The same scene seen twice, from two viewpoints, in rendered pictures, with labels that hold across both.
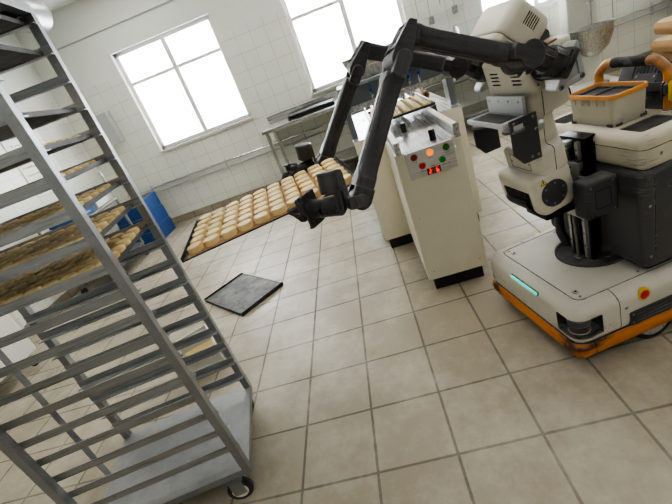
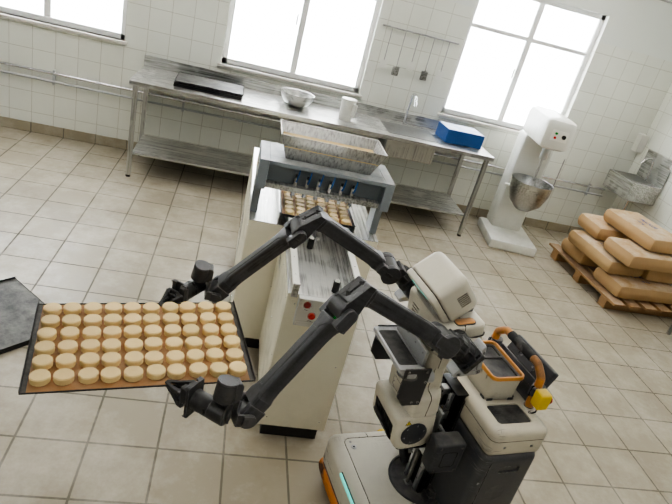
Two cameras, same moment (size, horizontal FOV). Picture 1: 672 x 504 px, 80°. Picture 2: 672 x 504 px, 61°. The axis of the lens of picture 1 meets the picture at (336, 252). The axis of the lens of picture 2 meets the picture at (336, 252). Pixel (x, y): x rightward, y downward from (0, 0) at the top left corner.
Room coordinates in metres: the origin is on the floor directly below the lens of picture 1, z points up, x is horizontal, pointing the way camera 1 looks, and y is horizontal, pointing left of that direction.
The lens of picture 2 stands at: (-0.07, 0.23, 2.09)
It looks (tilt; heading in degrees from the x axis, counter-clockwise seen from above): 25 degrees down; 338
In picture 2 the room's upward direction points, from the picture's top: 15 degrees clockwise
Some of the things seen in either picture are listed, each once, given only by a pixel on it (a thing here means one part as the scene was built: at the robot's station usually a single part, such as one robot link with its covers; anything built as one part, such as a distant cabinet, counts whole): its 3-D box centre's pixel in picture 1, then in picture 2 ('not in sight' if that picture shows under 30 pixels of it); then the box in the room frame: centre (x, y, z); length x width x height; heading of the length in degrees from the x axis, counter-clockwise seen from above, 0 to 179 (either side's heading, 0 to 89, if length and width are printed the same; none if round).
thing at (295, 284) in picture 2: (379, 120); (288, 200); (2.91, -0.63, 0.87); 2.01 x 0.03 x 0.07; 170
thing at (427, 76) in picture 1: (396, 95); (319, 190); (2.78, -0.75, 1.01); 0.72 x 0.33 x 0.34; 80
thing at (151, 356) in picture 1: (147, 358); not in sight; (1.55, 0.94, 0.51); 0.64 x 0.03 x 0.03; 92
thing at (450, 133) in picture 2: not in sight; (459, 135); (5.02, -2.81, 0.95); 0.40 x 0.30 x 0.14; 84
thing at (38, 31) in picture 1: (160, 239); not in sight; (1.59, 0.63, 0.97); 0.03 x 0.03 x 1.70; 2
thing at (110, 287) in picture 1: (99, 291); not in sight; (1.55, 0.94, 0.87); 0.64 x 0.03 x 0.03; 92
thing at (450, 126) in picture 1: (419, 106); (337, 209); (2.87, -0.91, 0.87); 2.01 x 0.03 x 0.07; 170
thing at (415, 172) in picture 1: (431, 159); (322, 313); (1.92, -0.60, 0.77); 0.24 x 0.04 x 0.14; 80
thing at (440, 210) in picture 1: (431, 195); (302, 326); (2.28, -0.67, 0.45); 0.70 x 0.34 x 0.90; 170
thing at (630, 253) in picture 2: not in sight; (647, 255); (3.60, -4.27, 0.49); 0.72 x 0.42 x 0.15; 87
